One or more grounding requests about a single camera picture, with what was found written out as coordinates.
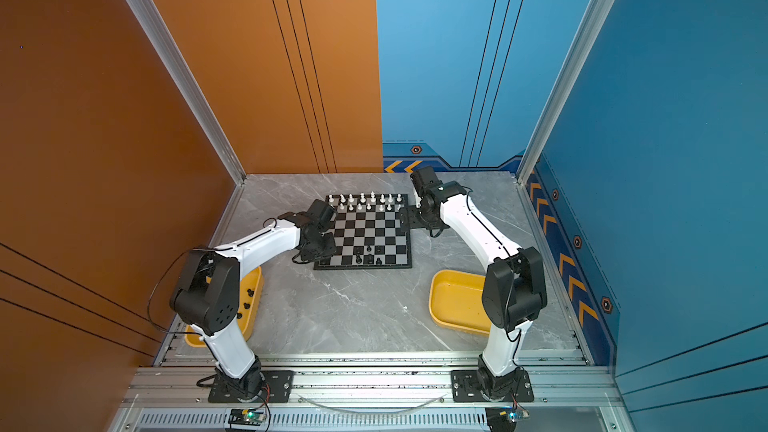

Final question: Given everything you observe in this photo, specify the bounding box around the yellow tray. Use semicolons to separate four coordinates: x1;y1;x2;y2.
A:
171;261;264;348
428;269;491;336

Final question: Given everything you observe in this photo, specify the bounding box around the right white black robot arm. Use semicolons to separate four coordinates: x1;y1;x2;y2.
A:
405;166;548;401

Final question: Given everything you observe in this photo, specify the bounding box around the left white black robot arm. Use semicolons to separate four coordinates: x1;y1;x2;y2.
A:
169;199;336;402

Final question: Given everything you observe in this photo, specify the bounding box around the left green circuit board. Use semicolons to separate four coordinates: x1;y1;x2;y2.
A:
227;408;270;431

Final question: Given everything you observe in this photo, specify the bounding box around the green circuit board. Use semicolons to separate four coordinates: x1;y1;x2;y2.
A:
485;407;530;432
227;408;270;431

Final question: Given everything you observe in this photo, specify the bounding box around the right green circuit board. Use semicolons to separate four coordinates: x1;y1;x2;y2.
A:
485;407;530;432

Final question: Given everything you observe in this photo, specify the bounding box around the black white chessboard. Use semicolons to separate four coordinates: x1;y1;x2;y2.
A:
314;192;412;270

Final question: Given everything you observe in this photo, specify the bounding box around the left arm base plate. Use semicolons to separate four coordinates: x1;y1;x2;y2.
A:
208;370;294;405

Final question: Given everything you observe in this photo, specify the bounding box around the aluminium front frame rail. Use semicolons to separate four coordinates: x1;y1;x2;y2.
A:
111;349;632;431

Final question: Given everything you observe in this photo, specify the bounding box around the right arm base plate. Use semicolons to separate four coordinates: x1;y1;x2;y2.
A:
450;367;535;403

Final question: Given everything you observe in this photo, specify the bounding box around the left aluminium corner post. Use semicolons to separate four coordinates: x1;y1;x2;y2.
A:
125;0;246;186

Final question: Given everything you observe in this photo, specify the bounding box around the aluminium corner post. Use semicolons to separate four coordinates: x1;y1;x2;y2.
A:
125;0;246;186
516;0;616;186

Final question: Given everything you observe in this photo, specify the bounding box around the right aluminium corner post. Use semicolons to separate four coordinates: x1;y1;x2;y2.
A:
516;0;616;186

